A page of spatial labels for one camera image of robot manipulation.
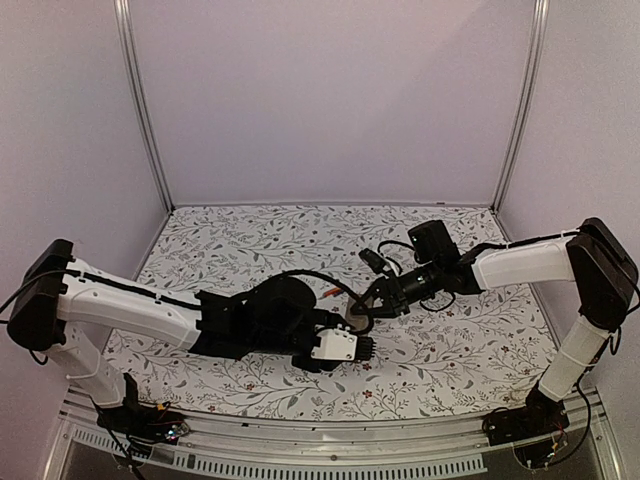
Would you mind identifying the beige remote control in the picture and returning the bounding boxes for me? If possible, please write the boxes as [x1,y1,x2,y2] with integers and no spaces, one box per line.
[344,298,375,335]

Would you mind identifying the orange battery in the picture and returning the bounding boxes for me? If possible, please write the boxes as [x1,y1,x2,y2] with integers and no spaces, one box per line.
[322,288,343,298]

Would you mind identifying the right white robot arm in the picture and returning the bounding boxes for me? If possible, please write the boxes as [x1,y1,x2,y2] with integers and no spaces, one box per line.
[350,218,639,436]

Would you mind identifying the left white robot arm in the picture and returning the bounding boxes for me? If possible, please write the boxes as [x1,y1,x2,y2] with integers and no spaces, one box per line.
[7,240,358,434]

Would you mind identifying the floral patterned table mat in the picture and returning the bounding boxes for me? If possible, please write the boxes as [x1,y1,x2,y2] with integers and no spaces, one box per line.
[98,203,567,421]

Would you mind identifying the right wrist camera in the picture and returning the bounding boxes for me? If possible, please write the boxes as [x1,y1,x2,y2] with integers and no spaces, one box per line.
[358,248,402,276]

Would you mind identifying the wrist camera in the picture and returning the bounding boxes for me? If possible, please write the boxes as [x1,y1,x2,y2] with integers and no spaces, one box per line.
[310,327,376,362]
[358,248,402,276]

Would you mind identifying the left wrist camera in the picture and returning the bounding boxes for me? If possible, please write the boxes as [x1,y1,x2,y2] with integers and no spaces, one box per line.
[310,327,376,362]

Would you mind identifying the front aluminium rail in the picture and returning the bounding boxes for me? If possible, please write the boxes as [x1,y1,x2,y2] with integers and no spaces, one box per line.
[44,390,625,479]

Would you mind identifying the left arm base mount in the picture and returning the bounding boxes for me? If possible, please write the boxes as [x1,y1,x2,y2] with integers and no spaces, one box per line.
[94,373,190,444]

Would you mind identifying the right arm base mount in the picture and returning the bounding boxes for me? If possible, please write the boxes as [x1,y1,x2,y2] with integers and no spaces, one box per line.
[482,385,570,446]

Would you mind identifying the right aluminium frame post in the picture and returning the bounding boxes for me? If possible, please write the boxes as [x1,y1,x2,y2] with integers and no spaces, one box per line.
[491,0,550,214]

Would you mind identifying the aluminium frame post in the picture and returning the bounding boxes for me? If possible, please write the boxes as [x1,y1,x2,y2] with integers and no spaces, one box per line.
[113,0,175,213]
[491,0,550,214]

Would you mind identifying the left aluminium frame post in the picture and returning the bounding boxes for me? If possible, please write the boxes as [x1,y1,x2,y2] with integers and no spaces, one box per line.
[113,0,175,213]

